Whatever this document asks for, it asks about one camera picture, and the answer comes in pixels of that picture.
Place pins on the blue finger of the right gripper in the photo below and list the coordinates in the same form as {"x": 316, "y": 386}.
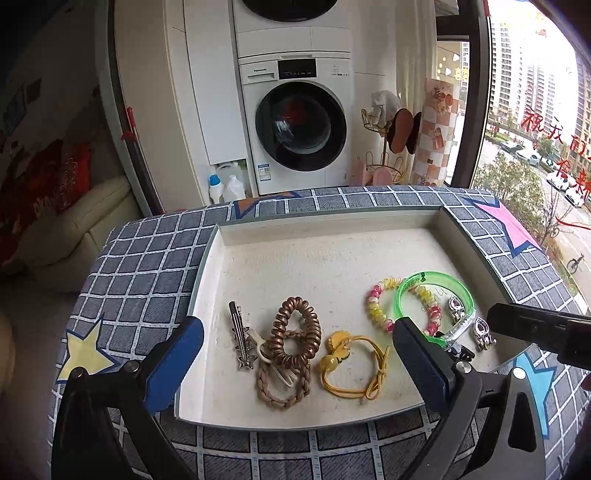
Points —
{"x": 531, "y": 324}

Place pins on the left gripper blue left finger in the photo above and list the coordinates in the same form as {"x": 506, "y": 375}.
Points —
{"x": 85, "y": 445}

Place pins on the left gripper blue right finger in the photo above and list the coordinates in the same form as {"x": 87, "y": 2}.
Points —
{"x": 510, "y": 445}

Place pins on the purple gem silver brooch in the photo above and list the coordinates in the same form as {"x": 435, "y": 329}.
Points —
{"x": 482, "y": 335}

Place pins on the pink gem silver brooch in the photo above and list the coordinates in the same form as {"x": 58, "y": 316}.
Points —
{"x": 456, "y": 308}

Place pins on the green translucent bangle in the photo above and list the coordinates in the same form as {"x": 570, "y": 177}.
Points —
{"x": 457, "y": 288}

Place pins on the silver metal hair clip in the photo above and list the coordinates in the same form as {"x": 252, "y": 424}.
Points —
{"x": 242, "y": 342}

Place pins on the black claw hair clip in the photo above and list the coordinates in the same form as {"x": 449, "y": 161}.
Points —
{"x": 459, "y": 352}

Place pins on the green jewelry tray box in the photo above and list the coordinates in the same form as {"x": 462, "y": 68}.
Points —
{"x": 332, "y": 260}

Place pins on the person's right hand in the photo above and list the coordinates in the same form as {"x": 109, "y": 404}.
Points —
{"x": 586, "y": 384}

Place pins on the beige sofa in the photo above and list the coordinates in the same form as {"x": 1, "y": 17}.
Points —
{"x": 61, "y": 249}

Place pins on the pink checkered curtain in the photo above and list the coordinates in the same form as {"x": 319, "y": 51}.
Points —
{"x": 436, "y": 133}

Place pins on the red cushion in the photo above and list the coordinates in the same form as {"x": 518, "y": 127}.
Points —
{"x": 58, "y": 176}

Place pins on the white blue-cap detergent bottle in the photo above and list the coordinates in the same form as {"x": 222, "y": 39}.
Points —
{"x": 215, "y": 188}

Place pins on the clear plastic jug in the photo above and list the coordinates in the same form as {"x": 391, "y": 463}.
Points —
{"x": 234, "y": 190}

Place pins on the white front-load washing machine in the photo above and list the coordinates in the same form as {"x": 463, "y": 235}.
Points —
{"x": 298, "y": 113}

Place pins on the white upper dryer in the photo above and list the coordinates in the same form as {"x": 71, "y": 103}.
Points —
{"x": 285, "y": 27}

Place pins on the gold wire slipper rack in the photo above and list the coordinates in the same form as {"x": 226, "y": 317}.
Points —
{"x": 399, "y": 129}

